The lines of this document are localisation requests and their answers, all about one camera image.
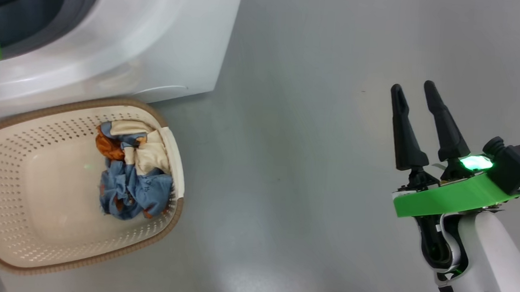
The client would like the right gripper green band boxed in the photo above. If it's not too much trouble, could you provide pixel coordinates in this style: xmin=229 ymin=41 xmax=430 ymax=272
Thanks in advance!
xmin=382 ymin=77 xmax=520 ymax=227

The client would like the blue orange cream garment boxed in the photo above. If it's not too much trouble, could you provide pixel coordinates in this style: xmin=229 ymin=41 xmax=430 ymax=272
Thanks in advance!
xmin=90 ymin=117 xmax=179 ymax=223

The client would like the white front-load washing machine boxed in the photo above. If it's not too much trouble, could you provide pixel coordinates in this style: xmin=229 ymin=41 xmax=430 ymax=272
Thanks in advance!
xmin=0 ymin=0 xmax=246 ymax=138

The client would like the cream perforated laundry basket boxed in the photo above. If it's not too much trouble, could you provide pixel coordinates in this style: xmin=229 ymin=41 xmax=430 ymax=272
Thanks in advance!
xmin=0 ymin=90 xmax=191 ymax=287

